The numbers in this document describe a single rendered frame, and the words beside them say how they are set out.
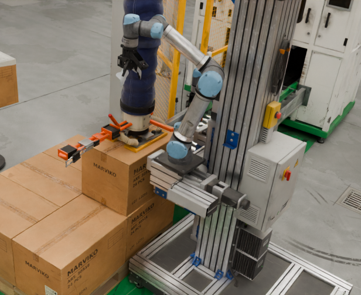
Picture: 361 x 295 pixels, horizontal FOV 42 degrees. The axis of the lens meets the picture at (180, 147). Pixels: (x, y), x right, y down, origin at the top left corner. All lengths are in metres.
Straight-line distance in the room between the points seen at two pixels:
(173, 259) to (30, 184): 1.12
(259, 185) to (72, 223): 1.19
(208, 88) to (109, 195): 1.13
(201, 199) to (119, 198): 0.67
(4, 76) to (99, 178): 1.51
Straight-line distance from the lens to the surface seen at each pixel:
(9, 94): 4.31
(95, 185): 3.17
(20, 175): 3.51
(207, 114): 4.58
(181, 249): 3.40
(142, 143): 3.04
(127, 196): 3.00
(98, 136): 2.85
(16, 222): 3.10
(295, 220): 4.26
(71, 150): 2.69
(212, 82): 2.33
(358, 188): 4.98
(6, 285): 3.34
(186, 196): 2.63
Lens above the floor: 2.48
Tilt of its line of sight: 30 degrees down
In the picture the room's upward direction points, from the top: 7 degrees clockwise
